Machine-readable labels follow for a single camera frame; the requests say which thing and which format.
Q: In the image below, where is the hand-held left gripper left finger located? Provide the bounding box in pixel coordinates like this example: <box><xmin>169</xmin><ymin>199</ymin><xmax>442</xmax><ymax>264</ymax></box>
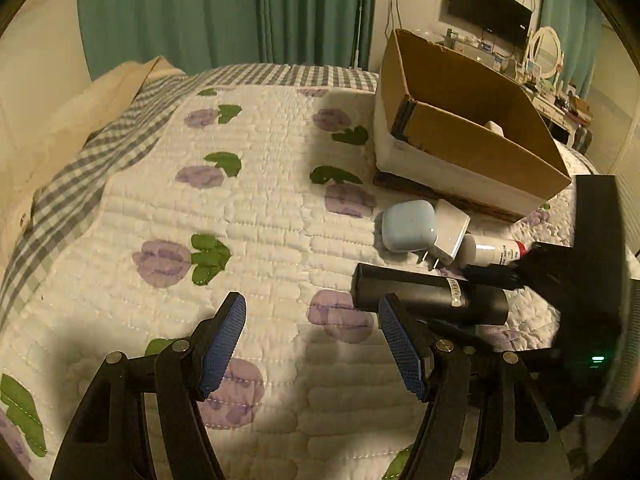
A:
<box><xmin>50</xmin><ymin>292</ymin><xmax>248</xmax><ymax>480</ymax></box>

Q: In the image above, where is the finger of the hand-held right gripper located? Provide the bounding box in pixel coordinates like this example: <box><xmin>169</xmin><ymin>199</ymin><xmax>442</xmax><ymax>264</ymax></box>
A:
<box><xmin>427</xmin><ymin>320</ymin><xmax>568</xmax><ymax>378</ymax></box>
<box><xmin>459</xmin><ymin>263</ymin><xmax>526</xmax><ymax>292</ymax></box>

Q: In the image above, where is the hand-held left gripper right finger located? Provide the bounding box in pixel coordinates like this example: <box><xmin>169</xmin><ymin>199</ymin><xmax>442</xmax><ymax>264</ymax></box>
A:
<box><xmin>377</xmin><ymin>293</ymin><xmax>571</xmax><ymax>480</ymax></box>

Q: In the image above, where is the black cylindrical bottle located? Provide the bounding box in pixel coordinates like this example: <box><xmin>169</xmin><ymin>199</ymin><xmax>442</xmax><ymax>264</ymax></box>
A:
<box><xmin>350</xmin><ymin>262</ymin><xmax>510</xmax><ymax>327</ymax></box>

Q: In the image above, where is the brown cardboard box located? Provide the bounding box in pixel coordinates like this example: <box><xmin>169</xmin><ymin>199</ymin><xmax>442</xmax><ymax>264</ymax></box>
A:
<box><xmin>373</xmin><ymin>28</ymin><xmax>573</xmax><ymax>217</ymax></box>

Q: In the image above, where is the white bottle with red cap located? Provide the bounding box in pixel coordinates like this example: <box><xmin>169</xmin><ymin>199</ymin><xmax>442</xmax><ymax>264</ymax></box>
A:
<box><xmin>457</xmin><ymin>233</ymin><xmax>527</xmax><ymax>269</ymax></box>

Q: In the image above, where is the white charger plug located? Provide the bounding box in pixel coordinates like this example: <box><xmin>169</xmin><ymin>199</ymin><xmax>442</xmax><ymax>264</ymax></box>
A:
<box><xmin>415</xmin><ymin>198</ymin><xmax>472</xmax><ymax>272</ymax></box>

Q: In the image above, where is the light blue earbuds case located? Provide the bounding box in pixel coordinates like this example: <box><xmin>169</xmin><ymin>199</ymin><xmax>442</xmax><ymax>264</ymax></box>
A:
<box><xmin>381</xmin><ymin>200</ymin><xmax>437</xmax><ymax>254</ymax></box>

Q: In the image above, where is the white floral quilt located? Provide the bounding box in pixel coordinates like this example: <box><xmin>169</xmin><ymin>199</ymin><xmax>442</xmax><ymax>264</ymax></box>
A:
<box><xmin>0</xmin><ymin>62</ymin><xmax>608</xmax><ymax>480</ymax></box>

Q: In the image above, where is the white dressing table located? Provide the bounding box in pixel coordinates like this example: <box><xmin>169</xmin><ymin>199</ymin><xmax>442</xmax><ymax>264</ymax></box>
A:
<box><xmin>520</xmin><ymin>79</ymin><xmax>597</xmax><ymax>153</ymax></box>

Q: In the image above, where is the white oval mirror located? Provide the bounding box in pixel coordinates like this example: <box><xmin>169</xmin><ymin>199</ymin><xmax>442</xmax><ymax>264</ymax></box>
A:
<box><xmin>524</xmin><ymin>26</ymin><xmax>562</xmax><ymax>81</ymax></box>

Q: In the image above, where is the narrow green curtain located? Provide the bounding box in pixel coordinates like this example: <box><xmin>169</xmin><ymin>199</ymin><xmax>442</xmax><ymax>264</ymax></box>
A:
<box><xmin>539</xmin><ymin>0</ymin><xmax>607</xmax><ymax>102</ymax></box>

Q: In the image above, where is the black flat television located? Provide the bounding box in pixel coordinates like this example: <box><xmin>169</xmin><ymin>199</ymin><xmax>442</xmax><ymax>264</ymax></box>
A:
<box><xmin>447</xmin><ymin>0</ymin><xmax>534</xmax><ymax>44</ymax></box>

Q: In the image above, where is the beige pillow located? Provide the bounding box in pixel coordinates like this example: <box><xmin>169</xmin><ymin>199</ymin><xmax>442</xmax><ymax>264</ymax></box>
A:
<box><xmin>0</xmin><ymin>56</ymin><xmax>187</xmax><ymax>266</ymax></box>

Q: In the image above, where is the white pole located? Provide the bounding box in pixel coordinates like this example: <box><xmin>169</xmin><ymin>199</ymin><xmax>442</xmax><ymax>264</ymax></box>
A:
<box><xmin>351</xmin><ymin>0</ymin><xmax>364</xmax><ymax>69</ymax></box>

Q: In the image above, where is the wide green curtain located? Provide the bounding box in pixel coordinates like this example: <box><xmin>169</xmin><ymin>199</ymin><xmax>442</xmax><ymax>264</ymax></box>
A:
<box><xmin>73</xmin><ymin>0</ymin><xmax>379</xmax><ymax>82</ymax></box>

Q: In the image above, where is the black wall cable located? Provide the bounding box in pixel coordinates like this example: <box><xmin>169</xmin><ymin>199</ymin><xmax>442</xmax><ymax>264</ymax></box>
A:
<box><xmin>384</xmin><ymin>0</ymin><xmax>402</xmax><ymax>43</ymax></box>

